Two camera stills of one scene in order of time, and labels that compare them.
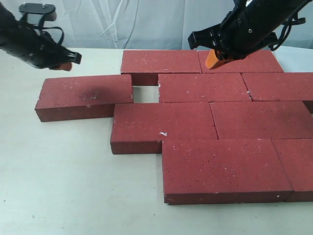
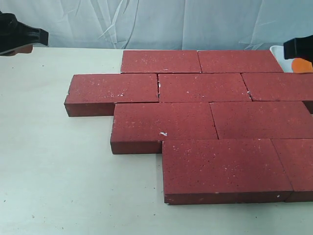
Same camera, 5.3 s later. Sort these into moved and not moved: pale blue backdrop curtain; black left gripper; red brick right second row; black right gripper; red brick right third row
Moved: black right gripper; black left gripper
Not moved: pale blue backdrop curtain; red brick right third row; red brick right second row
